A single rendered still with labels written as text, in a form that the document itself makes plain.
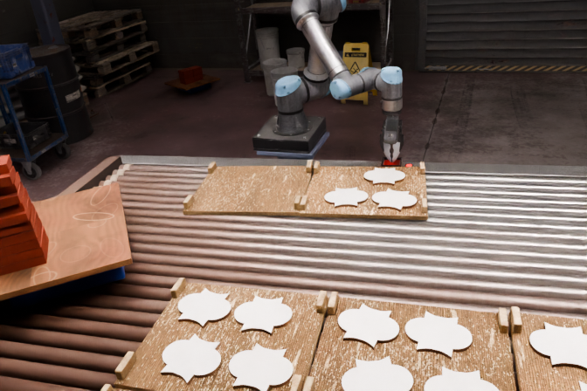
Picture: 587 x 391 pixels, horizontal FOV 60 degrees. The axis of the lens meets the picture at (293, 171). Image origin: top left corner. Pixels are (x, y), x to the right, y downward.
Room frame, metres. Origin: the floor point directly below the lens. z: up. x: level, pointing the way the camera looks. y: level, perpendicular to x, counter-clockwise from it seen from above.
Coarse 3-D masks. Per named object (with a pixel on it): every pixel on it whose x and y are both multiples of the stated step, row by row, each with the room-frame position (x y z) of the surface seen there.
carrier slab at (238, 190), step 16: (208, 176) 1.80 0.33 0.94; (224, 176) 1.78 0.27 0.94; (240, 176) 1.77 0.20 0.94; (256, 176) 1.75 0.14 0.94; (272, 176) 1.74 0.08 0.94; (288, 176) 1.73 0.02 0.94; (304, 176) 1.71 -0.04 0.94; (208, 192) 1.66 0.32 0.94; (224, 192) 1.65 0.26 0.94; (240, 192) 1.64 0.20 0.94; (256, 192) 1.63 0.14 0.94; (272, 192) 1.61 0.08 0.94; (288, 192) 1.60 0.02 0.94; (304, 192) 1.59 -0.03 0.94; (192, 208) 1.56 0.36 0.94; (208, 208) 1.55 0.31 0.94; (224, 208) 1.54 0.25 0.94; (240, 208) 1.52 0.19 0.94; (256, 208) 1.51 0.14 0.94; (272, 208) 1.50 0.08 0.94; (288, 208) 1.49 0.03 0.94
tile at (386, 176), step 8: (376, 168) 1.70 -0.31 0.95; (384, 168) 1.69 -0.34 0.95; (392, 168) 1.68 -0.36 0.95; (368, 176) 1.64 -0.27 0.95; (376, 176) 1.63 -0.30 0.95; (384, 176) 1.63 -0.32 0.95; (392, 176) 1.62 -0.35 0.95; (400, 176) 1.62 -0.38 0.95; (376, 184) 1.59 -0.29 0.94; (384, 184) 1.59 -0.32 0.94; (392, 184) 1.57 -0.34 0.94
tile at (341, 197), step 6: (330, 192) 1.55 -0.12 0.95; (336, 192) 1.55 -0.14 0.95; (342, 192) 1.54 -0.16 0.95; (348, 192) 1.54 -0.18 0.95; (354, 192) 1.54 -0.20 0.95; (360, 192) 1.53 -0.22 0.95; (330, 198) 1.51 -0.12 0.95; (336, 198) 1.51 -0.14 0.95; (342, 198) 1.50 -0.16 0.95; (348, 198) 1.50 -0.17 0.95; (354, 198) 1.49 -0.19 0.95; (360, 198) 1.49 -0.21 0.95; (366, 198) 1.49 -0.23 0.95; (336, 204) 1.47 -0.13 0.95; (342, 204) 1.46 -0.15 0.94; (348, 204) 1.46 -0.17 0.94; (354, 204) 1.45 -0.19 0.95
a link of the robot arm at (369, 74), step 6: (360, 72) 1.86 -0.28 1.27; (366, 72) 1.85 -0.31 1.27; (372, 72) 1.86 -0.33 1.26; (378, 72) 1.84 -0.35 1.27; (366, 78) 1.83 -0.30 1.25; (372, 78) 1.84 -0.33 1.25; (366, 84) 1.82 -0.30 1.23; (372, 84) 1.83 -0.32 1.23; (366, 90) 1.83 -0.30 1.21; (378, 90) 1.84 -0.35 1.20
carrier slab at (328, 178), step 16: (320, 176) 1.70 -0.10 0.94; (336, 176) 1.69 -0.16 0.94; (352, 176) 1.67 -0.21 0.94; (416, 176) 1.62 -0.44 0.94; (320, 192) 1.58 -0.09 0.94; (368, 192) 1.54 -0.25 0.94; (416, 192) 1.51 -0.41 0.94; (320, 208) 1.47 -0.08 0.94; (336, 208) 1.46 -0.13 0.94; (352, 208) 1.45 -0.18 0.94; (368, 208) 1.44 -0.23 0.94; (416, 208) 1.41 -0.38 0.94
